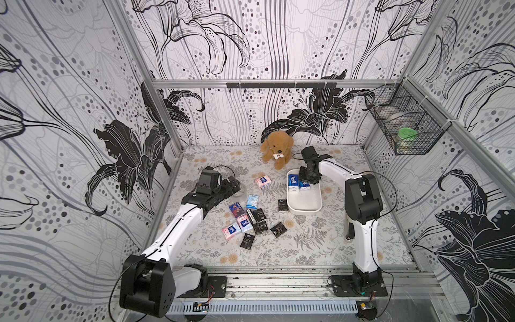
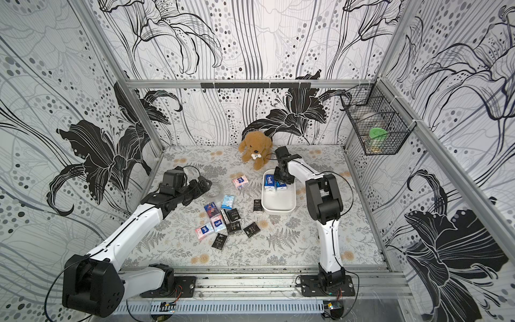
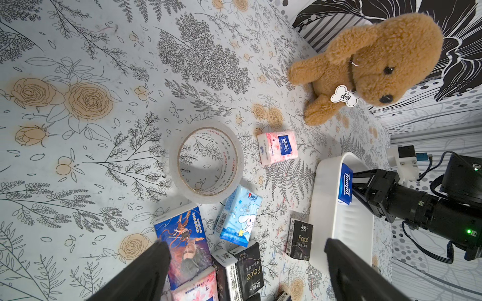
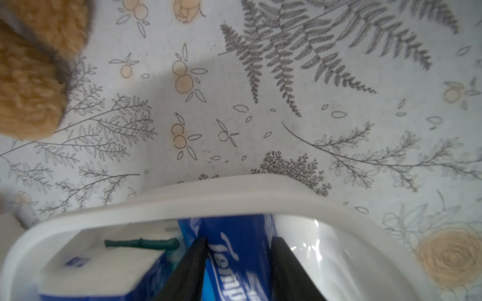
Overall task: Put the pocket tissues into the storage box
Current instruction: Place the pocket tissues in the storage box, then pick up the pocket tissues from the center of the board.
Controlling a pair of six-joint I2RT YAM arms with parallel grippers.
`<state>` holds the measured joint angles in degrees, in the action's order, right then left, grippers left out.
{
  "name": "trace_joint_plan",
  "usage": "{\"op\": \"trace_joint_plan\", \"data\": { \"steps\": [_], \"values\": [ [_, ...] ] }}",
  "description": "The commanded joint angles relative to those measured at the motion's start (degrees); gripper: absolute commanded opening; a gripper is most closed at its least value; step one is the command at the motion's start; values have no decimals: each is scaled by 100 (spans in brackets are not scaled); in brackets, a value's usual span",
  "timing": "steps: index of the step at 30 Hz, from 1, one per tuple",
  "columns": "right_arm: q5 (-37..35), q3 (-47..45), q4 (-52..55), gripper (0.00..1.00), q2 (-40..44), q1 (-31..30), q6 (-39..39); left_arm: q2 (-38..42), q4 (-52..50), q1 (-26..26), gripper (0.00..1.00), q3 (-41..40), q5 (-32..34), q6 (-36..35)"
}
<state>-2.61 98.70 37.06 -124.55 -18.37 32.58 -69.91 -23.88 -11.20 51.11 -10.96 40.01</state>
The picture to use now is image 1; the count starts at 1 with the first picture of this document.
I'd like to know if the light blue tissue pack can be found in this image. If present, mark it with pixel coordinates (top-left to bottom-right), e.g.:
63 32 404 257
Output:
246 195 259 210

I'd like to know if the black pack lower right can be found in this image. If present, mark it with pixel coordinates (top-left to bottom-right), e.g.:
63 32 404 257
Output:
270 222 288 238

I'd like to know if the brown plush dog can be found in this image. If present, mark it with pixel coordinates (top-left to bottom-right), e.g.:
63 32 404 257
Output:
260 131 294 170

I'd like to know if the pink tissue pack front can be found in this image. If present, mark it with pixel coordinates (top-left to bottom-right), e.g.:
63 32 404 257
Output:
222 223 241 241

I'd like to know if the green lidded container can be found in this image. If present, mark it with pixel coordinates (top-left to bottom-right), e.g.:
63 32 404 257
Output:
396 127 418 154

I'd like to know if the black pack front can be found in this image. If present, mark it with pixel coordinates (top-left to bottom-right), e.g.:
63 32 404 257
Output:
240 233 256 250

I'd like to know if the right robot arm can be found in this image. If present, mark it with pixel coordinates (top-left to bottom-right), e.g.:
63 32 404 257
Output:
300 146 384 288

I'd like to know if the black Face tissue pack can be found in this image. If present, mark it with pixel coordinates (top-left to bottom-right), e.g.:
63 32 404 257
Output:
252 208 267 223

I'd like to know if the pink Tempo tissue pack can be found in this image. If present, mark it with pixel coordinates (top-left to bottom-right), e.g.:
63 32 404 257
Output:
255 175 272 189

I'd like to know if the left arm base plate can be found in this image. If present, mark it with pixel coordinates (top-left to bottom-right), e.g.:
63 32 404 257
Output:
179 276 227 300

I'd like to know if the dark blue picture tissue pack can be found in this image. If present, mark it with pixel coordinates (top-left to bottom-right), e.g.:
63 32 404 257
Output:
229 202 246 218

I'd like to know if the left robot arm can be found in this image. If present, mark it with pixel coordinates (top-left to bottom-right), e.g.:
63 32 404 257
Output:
119 166 241 318

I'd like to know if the black tissue pack upright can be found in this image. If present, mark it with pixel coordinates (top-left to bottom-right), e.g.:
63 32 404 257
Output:
246 209 256 225

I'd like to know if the black and silver stapler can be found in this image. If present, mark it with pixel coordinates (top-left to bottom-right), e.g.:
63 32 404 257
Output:
345 215 355 241

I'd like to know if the pink tissue pack middle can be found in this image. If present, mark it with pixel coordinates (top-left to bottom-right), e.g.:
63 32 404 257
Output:
236 215 253 233

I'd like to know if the black wire basket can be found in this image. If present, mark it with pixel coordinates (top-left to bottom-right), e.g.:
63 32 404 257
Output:
364 84 452 156

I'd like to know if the black pack lower middle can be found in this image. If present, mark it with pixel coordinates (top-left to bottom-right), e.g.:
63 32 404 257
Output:
253 221 268 235

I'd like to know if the clear tape roll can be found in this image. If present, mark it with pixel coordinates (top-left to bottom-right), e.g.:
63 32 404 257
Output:
233 183 247 198

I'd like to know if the white cable duct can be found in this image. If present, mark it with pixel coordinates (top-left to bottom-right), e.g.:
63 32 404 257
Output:
168 299 358 315

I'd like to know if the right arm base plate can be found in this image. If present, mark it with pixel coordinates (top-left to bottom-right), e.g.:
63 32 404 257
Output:
329 275 388 297

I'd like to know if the blue Tempo tissue pack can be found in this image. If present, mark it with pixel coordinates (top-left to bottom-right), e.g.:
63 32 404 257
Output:
288 174 300 192

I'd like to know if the white storage box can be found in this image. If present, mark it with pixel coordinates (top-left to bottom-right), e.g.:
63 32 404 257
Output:
286 184 323 215

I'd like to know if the black Face pack right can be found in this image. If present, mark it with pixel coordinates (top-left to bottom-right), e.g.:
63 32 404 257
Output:
278 199 288 213

